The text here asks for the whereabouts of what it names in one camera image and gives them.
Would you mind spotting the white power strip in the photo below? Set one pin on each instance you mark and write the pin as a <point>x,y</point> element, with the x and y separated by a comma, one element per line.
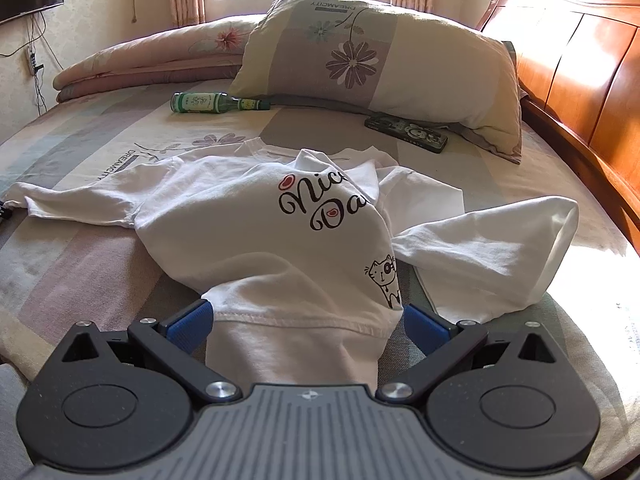
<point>33,60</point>

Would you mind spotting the green glass bottle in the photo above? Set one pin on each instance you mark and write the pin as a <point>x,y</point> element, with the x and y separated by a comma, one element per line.
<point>200,102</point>

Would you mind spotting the person's grey clothing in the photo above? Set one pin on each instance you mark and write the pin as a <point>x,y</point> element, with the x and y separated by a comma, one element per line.
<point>10,410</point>

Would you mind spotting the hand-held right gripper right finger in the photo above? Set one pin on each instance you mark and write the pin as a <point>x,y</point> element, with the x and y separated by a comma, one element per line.
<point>425,330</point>

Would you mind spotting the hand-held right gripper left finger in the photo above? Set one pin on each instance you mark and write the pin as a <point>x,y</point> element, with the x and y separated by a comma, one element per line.
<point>187,327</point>

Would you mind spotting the wooden headboard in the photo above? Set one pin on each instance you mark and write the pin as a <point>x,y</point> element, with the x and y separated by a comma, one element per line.
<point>575,60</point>

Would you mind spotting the white printed t-shirt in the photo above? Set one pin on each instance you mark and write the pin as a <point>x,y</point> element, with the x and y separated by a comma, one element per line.
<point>300,260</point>

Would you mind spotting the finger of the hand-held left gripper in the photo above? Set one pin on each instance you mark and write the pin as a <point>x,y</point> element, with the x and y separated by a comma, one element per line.
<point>4,211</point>

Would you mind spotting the phone with cartoon case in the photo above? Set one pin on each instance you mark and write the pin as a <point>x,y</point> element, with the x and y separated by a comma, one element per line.
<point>400,130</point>

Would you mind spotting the floral pillow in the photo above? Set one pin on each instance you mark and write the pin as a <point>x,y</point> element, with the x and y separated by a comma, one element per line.
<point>425,60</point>

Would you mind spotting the folded pink floral quilt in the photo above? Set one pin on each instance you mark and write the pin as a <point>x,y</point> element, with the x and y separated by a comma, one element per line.
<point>150,60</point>

